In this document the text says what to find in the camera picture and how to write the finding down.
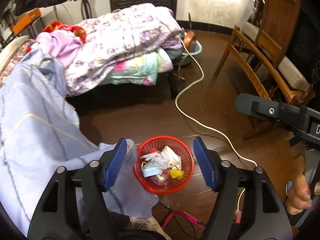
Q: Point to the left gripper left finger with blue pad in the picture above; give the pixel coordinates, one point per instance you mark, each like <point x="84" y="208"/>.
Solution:
<point x="111" y="162"/>

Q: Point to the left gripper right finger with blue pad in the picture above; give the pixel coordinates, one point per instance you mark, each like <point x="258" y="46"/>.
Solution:
<point x="208" y="161"/>

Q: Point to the blue face mask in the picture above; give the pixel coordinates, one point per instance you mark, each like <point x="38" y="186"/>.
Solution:
<point x="151" y="171"/>

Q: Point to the white paper bag trash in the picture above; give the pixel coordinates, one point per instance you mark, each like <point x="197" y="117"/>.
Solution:
<point x="165" y="159"/>

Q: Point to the person right hand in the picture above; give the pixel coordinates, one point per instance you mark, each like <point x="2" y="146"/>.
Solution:
<point x="299" y="196"/>

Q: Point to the red plastic waste basket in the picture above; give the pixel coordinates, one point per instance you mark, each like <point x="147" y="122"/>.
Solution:
<point x="178" y="178"/>

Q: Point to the blue checked bed blanket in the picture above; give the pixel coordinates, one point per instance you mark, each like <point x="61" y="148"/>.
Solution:
<point x="50" y="172"/>

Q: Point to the wooden armchair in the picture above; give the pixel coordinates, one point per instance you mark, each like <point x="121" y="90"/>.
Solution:
<point x="262" y="59"/>

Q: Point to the pastel tie-dye blanket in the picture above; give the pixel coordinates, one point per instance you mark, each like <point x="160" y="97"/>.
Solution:
<point x="141" y="70"/>

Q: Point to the lilac garment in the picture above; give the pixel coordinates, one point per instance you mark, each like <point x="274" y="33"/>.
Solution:
<point x="61" y="44"/>

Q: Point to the purple floral quilt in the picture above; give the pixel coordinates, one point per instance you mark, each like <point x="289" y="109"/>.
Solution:
<point x="116" y="37"/>

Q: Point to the red floral folded quilt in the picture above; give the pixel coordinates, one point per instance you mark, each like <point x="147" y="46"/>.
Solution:
<point x="6" y="74"/>

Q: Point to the red patterned cloth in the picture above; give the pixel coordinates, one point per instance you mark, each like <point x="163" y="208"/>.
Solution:
<point x="75" y="29"/>

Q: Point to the white pillow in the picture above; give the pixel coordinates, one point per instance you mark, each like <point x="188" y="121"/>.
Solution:
<point x="12" y="54"/>

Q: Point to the orange box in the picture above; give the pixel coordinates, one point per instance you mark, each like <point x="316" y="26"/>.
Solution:
<point x="26" y="20"/>

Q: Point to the pink metal frame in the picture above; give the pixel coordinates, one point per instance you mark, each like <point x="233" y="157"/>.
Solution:
<point x="172" y="213"/>

